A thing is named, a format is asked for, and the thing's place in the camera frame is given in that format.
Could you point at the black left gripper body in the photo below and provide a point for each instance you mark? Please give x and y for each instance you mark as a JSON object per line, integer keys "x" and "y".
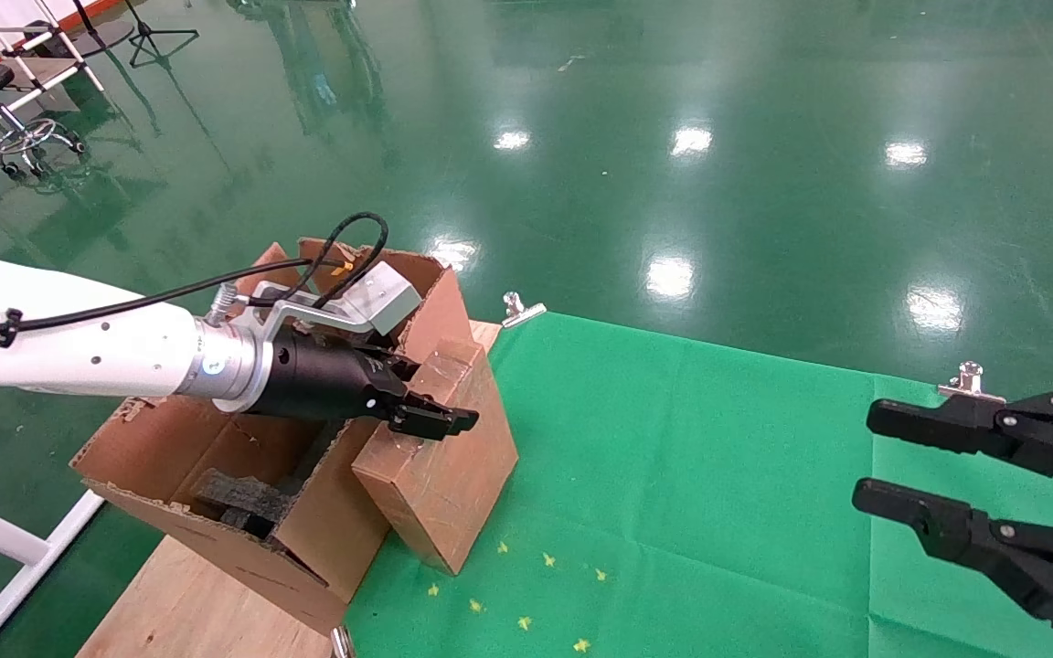
{"x": 325, "y": 384}

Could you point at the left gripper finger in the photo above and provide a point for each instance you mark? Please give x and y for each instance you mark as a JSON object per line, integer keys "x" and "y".
{"x": 397, "y": 367}
{"x": 426, "y": 419}

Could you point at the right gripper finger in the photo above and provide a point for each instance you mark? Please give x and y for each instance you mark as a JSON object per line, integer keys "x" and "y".
{"x": 993, "y": 428}
{"x": 993, "y": 548}

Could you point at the small cardboard box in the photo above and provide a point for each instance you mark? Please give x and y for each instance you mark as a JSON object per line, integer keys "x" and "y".
{"x": 453, "y": 484}

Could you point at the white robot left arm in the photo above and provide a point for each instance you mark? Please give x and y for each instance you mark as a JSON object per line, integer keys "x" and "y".
{"x": 79, "y": 347}

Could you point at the large open cardboard carton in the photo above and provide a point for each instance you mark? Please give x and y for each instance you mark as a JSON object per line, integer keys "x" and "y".
{"x": 325, "y": 539}

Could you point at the black foam block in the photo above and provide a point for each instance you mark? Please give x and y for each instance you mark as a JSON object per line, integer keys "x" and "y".
{"x": 239, "y": 498}

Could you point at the green cloth mat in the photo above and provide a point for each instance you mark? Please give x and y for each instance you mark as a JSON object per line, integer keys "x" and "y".
{"x": 673, "y": 457}

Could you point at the black tripod microphone stand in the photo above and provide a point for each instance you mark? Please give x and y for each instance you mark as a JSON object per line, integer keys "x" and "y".
{"x": 147, "y": 35}

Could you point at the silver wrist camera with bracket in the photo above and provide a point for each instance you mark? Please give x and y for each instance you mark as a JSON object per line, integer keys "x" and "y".
{"x": 380, "y": 297}

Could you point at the white tube frame table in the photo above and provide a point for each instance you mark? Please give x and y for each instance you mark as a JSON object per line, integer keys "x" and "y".
{"x": 33, "y": 93}

